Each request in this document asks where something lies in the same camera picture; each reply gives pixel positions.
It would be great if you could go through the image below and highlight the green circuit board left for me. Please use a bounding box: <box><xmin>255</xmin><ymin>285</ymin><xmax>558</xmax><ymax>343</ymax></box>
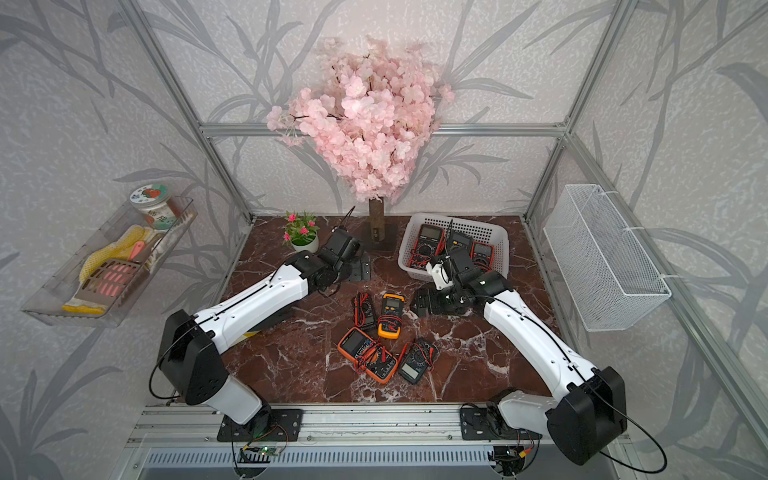
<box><xmin>237</xmin><ymin>444</ymin><xmax>285</xmax><ymax>464</ymax></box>

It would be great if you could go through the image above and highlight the clear acrylic wall shelf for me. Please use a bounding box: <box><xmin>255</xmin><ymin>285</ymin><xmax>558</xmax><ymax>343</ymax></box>
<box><xmin>21</xmin><ymin>196</ymin><xmax>197</xmax><ymax>328</ymax></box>

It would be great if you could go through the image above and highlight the small black clamp multimeter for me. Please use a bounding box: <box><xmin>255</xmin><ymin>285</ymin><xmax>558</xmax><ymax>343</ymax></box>
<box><xmin>352</xmin><ymin>292</ymin><xmax>377</xmax><ymax>333</ymax></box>

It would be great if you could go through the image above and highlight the small black multimeter front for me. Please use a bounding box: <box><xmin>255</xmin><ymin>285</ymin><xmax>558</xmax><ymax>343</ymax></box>
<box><xmin>397</xmin><ymin>338</ymin><xmax>439</xmax><ymax>385</ymax></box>

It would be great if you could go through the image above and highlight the pink grid brush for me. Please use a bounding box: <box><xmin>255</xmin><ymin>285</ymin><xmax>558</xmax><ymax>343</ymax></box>
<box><xmin>61</xmin><ymin>241</ymin><xmax>146</xmax><ymax>316</ymax></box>

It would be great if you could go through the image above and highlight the yellow ANENG multimeter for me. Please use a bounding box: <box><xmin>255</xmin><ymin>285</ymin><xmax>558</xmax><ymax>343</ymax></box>
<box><xmin>377</xmin><ymin>294</ymin><xmax>405</xmax><ymax>340</ymax></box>

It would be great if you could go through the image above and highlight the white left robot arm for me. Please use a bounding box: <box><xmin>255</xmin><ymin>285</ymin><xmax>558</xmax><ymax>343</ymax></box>
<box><xmin>154</xmin><ymin>227</ymin><xmax>361</xmax><ymax>425</ymax></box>

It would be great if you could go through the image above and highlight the red ANENG DT9205A multimeter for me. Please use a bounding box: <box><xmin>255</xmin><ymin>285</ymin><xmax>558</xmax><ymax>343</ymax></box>
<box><xmin>407</xmin><ymin>224</ymin><xmax>445</xmax><ymax>270</ymax></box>

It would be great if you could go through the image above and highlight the pink cherry blossom tree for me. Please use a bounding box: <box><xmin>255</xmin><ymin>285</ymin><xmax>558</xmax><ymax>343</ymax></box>
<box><xmin>267</xmin><ymin>37</ymin><xmax>454</xmax><ymax>238</ymax></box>

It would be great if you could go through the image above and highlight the large green multimeter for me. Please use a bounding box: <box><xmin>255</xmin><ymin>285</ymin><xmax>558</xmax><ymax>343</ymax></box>
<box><xmin>446</xmin><ymin>230</ymin><xmax>474</xmax><ymax>252</ymax></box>

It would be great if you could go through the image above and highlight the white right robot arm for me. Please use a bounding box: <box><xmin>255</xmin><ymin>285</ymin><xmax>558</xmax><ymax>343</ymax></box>
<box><xmin>413</xmin><ymin>248</ymin><xmax>628</xmax><ymax>465</ymax></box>

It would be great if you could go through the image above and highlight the white plastic perforated basket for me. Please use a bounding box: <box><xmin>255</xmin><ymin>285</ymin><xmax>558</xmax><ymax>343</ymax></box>
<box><xmin>398</xmin><ymin>212</ymin><xmax>509</xmax><ymax>283</ymax></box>

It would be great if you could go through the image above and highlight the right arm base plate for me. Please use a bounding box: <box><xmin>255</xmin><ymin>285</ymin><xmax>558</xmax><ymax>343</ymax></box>
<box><xmin>459</xmin><ymin>402</ymin><xmax>543</xmax><ymax>442</ymax></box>

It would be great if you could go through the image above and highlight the white wire mesh wall basket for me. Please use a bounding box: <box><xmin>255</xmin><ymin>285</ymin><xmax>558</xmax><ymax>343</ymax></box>
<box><xmin>544</xmin><ymin>184</ymin><xmax>672</xmax><ymax>332</ymax></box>

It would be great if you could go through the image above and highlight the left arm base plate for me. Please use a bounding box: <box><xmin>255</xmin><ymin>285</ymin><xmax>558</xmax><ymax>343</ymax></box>
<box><xmin>216</xmin><ymin>408</ymin><xmax>303</xmax><ymax>443</ymax></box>

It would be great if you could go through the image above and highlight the small potted pink flower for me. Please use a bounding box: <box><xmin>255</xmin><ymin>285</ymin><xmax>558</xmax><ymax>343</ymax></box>
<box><xmin>283</xmin><ymin>212</ymin><xmax>319</xmax><ymax>253</ymax></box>

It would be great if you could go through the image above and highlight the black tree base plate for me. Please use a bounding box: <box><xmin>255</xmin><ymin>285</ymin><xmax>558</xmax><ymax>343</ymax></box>
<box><xmin>360</xmin><ymin>222</ymin><xmax>398</xmax><ymax>252</ymax></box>

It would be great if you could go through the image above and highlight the aluminium front rail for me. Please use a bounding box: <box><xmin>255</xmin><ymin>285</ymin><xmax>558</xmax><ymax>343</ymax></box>
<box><xmin>122</xmin><ymin>403</ymin><xmax>631</xmax><ymax>449</ymax></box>

